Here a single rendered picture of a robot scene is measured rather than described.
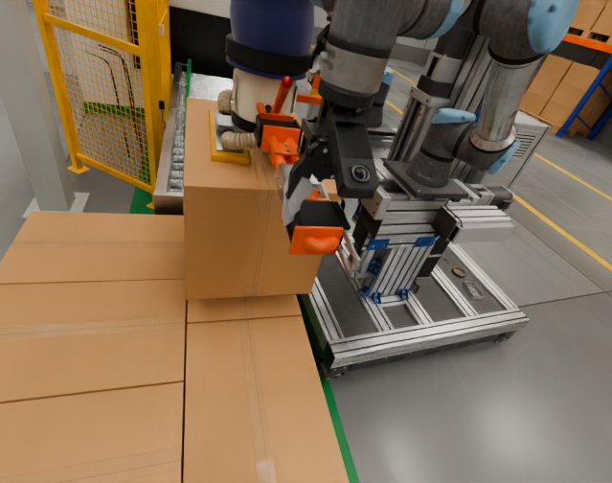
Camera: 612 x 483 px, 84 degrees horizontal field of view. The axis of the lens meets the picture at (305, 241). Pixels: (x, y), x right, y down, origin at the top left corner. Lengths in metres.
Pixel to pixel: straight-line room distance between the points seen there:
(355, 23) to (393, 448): 1.61
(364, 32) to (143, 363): 0.99
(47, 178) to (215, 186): 1.80
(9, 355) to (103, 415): 0.33
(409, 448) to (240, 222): 1.29
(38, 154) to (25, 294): 1.23
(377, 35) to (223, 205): 0.56
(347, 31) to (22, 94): 2.06
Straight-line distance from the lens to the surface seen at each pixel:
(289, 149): 0.72
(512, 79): 0.94
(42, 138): 2.42
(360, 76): 0.42
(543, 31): 0.83
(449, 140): 1.16
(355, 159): 0.41
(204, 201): 0.85
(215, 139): 1.02
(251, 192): 0.84
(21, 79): 2.31
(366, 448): 1.71
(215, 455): 1.01
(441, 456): 1.85
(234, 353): 1.13
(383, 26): 0.42
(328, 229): 0.49
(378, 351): 1.70
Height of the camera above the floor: 1.50
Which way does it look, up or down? 38 degrees down
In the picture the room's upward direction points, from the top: 15 degrees clockwise
